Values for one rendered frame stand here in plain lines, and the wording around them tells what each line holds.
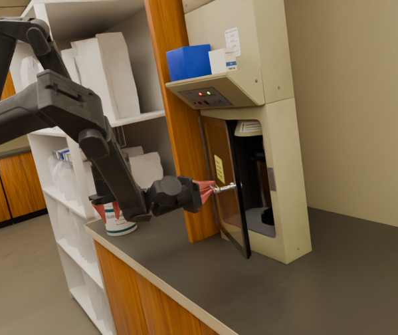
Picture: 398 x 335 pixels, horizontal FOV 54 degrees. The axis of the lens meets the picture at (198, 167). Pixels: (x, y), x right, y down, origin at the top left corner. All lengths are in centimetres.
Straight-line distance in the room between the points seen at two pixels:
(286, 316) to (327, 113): 78
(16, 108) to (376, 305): 85
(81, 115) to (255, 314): 62
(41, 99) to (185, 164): 79
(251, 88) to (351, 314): 59
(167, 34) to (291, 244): 77
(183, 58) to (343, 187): 76
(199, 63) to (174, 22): 24
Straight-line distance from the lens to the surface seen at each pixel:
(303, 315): 98
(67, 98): 65
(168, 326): 141
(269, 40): 108
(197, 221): 141
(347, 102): 143
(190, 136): 135
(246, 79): 102
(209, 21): 121
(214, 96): 111
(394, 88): 133
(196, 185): 106
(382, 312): 100
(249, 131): 116
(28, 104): 65
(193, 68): 115
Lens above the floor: 150
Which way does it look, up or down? 13 degrees down
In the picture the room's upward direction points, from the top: 10 degrees counter-clockwise
